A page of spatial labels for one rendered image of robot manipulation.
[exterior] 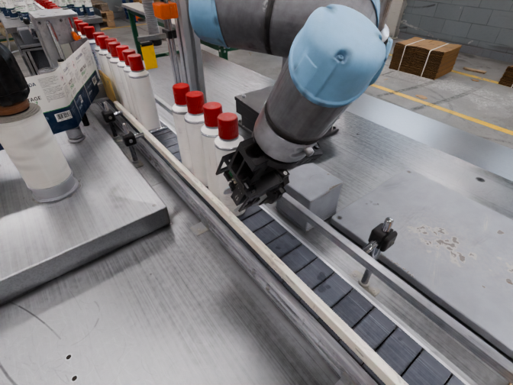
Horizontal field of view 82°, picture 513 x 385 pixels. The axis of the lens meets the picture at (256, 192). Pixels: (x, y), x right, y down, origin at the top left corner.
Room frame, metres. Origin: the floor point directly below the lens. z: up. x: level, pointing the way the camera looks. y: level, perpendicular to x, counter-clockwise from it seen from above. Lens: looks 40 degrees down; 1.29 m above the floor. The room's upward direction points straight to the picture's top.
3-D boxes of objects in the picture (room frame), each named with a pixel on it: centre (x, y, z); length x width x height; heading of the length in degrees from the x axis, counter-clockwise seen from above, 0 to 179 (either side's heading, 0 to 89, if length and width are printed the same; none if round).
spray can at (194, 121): (0.54, 0.11, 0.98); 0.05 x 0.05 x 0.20
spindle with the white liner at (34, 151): (0.51, 0.44, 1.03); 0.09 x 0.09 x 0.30
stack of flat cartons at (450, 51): (4.16, -2.22, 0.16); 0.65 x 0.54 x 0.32; 41
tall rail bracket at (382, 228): (0.29, -0.18, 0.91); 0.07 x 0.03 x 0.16; 128
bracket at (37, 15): (1.01, 0.60, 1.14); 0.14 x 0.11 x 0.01; 38
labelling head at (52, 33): (1.02, 0.60, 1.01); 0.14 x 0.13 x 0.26; 38
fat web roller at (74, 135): (0.73, 0.50, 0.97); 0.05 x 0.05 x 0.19
